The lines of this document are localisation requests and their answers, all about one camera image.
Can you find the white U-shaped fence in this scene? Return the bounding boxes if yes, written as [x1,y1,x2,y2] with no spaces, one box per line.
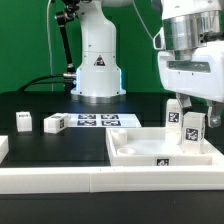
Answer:
[0,134,224,195]

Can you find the printed tag sheet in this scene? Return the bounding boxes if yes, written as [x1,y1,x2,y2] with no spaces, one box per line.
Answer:
[68,114,141,127]

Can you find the white square table top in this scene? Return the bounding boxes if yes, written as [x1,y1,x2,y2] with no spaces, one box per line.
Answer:
[106,127,224,166]

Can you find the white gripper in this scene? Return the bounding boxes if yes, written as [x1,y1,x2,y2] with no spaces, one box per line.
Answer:
[157,46,224,128]

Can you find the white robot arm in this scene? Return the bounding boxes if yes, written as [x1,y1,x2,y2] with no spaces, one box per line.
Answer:
[72,0,224,127]

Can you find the white thin cable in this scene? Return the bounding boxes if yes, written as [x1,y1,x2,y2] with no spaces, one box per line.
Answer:
[46,0,55,92]

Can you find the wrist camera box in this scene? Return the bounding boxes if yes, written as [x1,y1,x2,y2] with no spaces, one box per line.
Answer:
[153,28,165,50]

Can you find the black cables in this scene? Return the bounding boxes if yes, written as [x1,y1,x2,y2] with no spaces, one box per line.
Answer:
[17,74,73,93]

